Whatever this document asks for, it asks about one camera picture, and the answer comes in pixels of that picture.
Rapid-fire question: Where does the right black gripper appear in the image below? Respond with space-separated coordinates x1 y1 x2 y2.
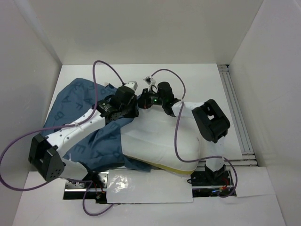
137 88 166 108

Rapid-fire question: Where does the white pillow yellow edge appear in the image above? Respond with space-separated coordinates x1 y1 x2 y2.
120 105 203 175

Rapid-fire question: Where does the blue letter print pillowcase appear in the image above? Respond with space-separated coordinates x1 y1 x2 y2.
47 81 138 179

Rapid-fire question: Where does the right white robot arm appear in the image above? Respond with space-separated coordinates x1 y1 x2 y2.
138 77 230 185

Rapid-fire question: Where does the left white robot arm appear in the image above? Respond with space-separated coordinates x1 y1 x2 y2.
29 81 139 188

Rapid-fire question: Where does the white cover plate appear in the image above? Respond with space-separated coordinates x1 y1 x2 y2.
106 169 193 204

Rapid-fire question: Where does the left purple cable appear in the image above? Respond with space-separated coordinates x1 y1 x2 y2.
0 60 127 216

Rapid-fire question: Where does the purple cable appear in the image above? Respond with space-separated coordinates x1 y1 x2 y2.
144 68 238 197
0 60 127 216

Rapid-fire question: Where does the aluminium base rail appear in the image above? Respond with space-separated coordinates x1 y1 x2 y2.
63 161 235 204

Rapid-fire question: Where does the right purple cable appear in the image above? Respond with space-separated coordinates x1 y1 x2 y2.
144 68 238 197

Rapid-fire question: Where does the aluminium side rail frame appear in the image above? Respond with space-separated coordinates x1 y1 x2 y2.
217 65 258 165

